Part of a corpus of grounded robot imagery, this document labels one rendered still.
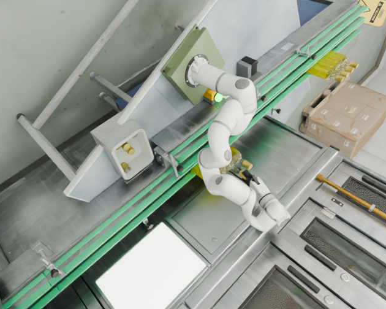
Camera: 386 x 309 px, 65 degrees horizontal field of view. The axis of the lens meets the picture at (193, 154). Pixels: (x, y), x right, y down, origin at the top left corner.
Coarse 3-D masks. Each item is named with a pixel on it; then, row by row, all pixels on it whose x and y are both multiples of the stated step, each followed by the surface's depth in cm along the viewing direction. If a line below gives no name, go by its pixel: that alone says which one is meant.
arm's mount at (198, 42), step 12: (192, 36) 132; (204, 36) 132; (180, 48) 133; (192, 48) 130; (204, 48) 135; (216, 48) 142; (168, 60) 133; (180, 60) 130; (192, 60) 133; (216, 60) 146; (168, 72) 131; (180, 72) 132; (180, 84) 135; (192, 96) 146
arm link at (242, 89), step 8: (224, 72) 128; (224, 80) 125; (232, 80) 124; (240, 80) 122; (248, 80) 121; (216, 88) 129; (224, 88) 125; (232, 88) 122; (240, 88) 120; (248, 88) 119; (232, 96) 124; (240, 96) 121; (248, 96) 121; (248, 104) 125; (256, 104) 129; (248, 112) 129
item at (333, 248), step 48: (240, 144) 183; (288, 144) 178; (288, 192) 154; (336, 192) 155; (384, 192) 152; (240, 240) 142; (288, 240) 143; (336, 240) 140; (384, 240) 135; (192, 288) 133; (240, 288) 132; (288, 288) 130; (336, 288) 126; (384, 288) 125
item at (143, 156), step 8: (128, 136) 128; (144, 136) 134; (120, 144) 126; (136, 144) 144; (144, 144) 141; (112, 152) 126; (120, 152) 139; (136, 152) 146; (144, 152) 148; (152, 152) 143; (120, 160) 141; (128, 160) 145; (136, 160) 147; (144, 160) 146; (152, 160) 146; (120, 168) 134; (136, 168) 144; (128, 176) 141
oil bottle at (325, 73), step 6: (312, 66) 191; (318, 66) 190; (324, 66) 189; (312, 72) 193; (318, 72) 190; (324, 72) 186; (330, 72) 185; (324, 78) 189; (330, 78) 188; (336, 78) 184; (342, 78) 182
